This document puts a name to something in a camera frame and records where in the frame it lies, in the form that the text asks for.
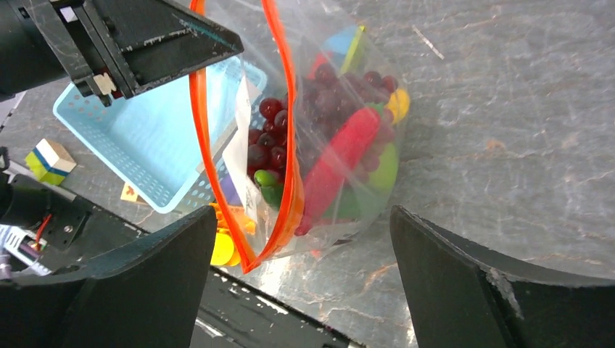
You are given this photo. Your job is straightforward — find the light blue plastic basket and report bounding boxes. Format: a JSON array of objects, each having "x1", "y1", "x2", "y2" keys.
[{"x1": 53, "y1": 57, "x2": 268, "y2": 214}]

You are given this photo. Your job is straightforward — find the dark red grape bunch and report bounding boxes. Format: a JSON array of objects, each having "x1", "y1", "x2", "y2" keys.
[{"x1": 246, "y1": 62, "x2": 400, "y2": 183}]

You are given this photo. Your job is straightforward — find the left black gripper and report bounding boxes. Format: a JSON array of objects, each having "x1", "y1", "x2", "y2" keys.
[{"x1": 1, "y1": 1, "x2": 244, "y2": 107}]

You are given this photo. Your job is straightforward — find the yellow oval toy block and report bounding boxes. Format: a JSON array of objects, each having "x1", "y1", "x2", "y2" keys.
[{"x1": 210, "y1": 232, "x2": 241, "y2": 267}]

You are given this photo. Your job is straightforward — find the multicolour stacked brick block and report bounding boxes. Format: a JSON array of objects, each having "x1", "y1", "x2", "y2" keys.
[{"x1": 307, "y1": 25, "x2": 366, "y2": 78}]

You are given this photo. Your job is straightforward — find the green toy apple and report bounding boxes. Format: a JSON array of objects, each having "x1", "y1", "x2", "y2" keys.
[{"x1": 322, "y1": 142, "x2": 399, "y2": 223}]

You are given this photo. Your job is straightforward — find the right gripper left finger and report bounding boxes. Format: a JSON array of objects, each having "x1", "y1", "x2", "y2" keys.
[{"x1": 0, "y1": 205, "x2": 218, "y2": 348}]

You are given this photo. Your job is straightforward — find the purple toy cylinder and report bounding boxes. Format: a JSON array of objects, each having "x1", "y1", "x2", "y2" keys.
[{"x1": 220, "y1": 175, "x2": 242, "y2": 206}]

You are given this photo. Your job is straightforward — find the red toy chili pepper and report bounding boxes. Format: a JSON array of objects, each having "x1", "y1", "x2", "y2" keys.
[{"x1": 294, "y1": 107, "x2": 381, "y2": 236}]

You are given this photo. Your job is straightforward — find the wooden cube with X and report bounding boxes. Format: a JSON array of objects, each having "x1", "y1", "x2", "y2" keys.
[{"x1": 120, "y1": 183, "x2": 147, "y2": 204}]

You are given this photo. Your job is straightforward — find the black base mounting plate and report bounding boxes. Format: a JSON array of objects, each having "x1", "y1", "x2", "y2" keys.
[{"x1": 0, "y1": 173, "x2": 366, "y2": 348}]

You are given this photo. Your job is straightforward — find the orange lego brick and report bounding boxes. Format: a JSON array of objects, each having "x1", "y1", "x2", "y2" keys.
[{"x1": 209, "y1": 202, "x2": 256, "y2": 236}]

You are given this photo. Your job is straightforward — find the white yellow striped block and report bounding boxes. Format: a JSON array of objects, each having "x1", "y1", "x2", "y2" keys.
[{"x1": 25, "y1": 138, "x2": 77, "y2": 186}]

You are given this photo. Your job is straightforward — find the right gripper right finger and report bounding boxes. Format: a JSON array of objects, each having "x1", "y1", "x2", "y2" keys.
[{"x1": 389, "y1": 205, "x2": 614, "y2": 347}]

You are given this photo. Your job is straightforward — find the clear orange zip bag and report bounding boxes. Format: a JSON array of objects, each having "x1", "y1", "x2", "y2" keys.
[{"x1": 189, "y1": 1, "x2": 409, "y2": 273}]

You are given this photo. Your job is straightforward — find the yellow toy corn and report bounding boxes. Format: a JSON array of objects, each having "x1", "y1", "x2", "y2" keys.
[{"x1": 384, "y1": 88, "x2": 411, "y2": 124}]

